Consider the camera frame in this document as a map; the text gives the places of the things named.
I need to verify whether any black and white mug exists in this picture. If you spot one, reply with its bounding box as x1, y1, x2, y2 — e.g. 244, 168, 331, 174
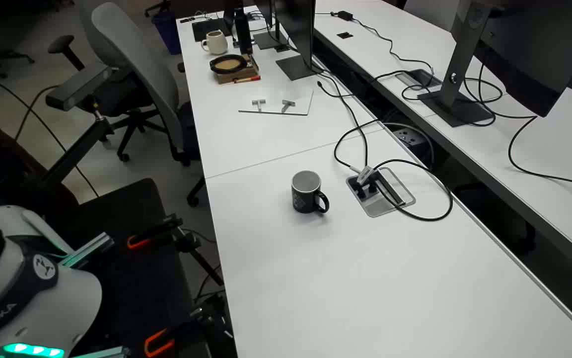
290, 170, 331, 218

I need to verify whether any white coffee mug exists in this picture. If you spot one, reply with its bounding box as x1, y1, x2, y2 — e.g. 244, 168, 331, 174
198, 29, 228, 57

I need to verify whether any silver table power outlet box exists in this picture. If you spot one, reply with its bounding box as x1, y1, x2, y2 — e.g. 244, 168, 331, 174
345, 166, 417, 220

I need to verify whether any brown round bowl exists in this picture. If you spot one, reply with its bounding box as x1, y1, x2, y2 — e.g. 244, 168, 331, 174
208, 55, 250, 76

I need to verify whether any black bottle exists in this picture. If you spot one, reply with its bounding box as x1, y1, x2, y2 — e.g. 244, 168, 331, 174
232, 7, 254, 57

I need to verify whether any black orange bar clamp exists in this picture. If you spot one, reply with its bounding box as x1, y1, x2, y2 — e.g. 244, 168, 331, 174
125, 214, 184, 253
141, 321, 198, 358

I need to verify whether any black monitor with square base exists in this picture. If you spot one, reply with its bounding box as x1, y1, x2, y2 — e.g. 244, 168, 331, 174
268, 0, 331, 84

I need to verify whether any grey usb hub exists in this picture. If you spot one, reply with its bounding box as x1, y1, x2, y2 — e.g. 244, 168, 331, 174
393, 69, 441, 92

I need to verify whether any black desk mat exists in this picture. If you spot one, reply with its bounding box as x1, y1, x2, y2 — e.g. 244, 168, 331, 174
190, 17, 234, 45

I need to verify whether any black robot stand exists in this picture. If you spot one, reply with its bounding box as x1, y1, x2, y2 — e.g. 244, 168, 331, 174
65, 178, 234, 358

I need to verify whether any grey office chair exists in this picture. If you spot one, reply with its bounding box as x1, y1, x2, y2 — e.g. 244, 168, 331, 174
43, 0, 208, 208

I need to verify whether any blue bin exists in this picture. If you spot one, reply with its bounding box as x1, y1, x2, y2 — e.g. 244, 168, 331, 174
151, 7, 182, 57

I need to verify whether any Dell monitor with silver stand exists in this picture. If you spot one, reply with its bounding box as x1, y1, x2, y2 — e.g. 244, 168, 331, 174
417, 0, 572, 130

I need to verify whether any black arched outlet cable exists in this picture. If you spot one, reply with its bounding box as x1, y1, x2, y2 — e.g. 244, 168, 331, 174
331, 118, 437, 178

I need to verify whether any black cable with loose plug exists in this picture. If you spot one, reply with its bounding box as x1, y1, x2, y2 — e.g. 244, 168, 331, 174
314, 71, 375, 176

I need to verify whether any black looped outlet cable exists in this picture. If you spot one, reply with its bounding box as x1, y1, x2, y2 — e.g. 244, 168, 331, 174
363, 156, 457, 226

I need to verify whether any black charger cable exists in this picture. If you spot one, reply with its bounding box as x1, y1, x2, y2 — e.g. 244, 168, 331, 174
349, 15, 437, 76

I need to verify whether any black desk divider rail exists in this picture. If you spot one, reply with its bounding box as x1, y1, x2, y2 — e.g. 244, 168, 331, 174
312, 29, 572, 335

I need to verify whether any black monitor base cable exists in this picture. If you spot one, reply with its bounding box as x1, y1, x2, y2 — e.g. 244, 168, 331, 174
371, 65, 536, 130

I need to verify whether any long black desk cable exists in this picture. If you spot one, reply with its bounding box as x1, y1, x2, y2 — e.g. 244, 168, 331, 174
504, 116, 572, 202

